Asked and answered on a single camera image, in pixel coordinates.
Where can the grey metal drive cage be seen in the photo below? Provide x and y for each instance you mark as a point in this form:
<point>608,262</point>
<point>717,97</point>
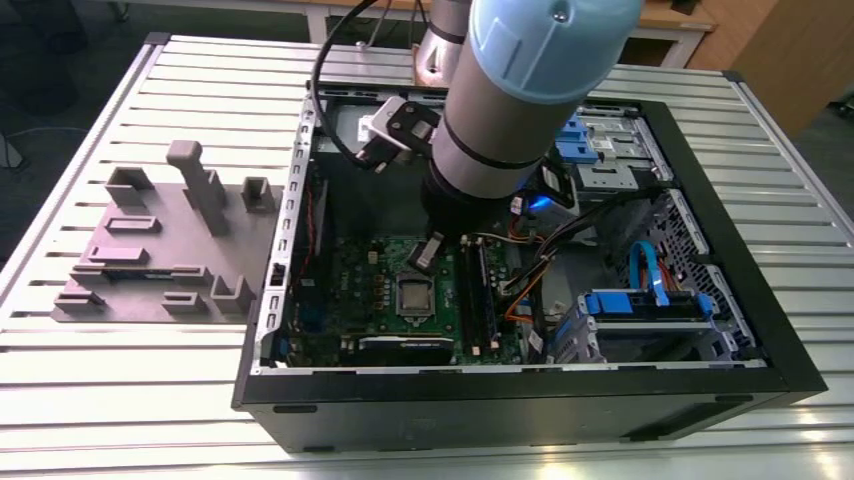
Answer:
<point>614,180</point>

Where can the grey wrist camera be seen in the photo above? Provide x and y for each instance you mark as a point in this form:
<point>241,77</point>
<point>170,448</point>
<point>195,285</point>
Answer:
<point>394,122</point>

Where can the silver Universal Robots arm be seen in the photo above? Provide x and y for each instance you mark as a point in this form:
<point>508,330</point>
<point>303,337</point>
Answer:
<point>494,130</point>

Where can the wooden cabinet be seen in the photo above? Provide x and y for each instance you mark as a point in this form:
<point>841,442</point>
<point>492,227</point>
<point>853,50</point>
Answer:
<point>788,60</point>

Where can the blue plastic drive latch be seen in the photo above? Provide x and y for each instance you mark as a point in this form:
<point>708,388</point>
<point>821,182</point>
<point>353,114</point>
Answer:
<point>576,131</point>
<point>577,152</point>

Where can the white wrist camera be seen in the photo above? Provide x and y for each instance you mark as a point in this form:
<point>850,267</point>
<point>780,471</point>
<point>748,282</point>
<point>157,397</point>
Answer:
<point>557,182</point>

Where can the grey plastic parts rack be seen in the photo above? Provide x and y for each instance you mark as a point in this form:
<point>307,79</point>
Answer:
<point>181,280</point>

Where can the hard disk in blue carrier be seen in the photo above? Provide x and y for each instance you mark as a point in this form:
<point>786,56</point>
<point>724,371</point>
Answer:
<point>617,304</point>

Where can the grey metal disk bay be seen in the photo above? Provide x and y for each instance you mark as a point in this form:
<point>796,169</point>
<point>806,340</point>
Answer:
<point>668,330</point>

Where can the black open PC case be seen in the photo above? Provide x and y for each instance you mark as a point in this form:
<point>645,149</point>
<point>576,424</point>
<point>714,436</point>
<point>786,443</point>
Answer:
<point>468,415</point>

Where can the grey power supply unit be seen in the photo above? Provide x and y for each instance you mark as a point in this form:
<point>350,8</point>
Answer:
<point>361,200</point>

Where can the wooden desk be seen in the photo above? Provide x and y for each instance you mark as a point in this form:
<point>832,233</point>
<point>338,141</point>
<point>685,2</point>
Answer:
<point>674,20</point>

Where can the green motherboard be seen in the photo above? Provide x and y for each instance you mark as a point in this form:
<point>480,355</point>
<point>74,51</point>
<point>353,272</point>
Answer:
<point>374,320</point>

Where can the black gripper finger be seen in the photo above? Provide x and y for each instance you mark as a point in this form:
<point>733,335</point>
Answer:
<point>427,252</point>

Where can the black graphics card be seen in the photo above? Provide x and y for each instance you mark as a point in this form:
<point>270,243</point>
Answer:
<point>401,350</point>

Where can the black RAM slot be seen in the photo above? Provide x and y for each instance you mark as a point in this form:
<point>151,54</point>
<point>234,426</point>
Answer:
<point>465,300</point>

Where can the silver square CPU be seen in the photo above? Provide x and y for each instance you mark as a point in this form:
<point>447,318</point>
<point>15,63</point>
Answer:
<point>418,296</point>

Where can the black RAM stick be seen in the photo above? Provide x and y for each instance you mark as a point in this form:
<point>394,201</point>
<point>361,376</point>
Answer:
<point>488,295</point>

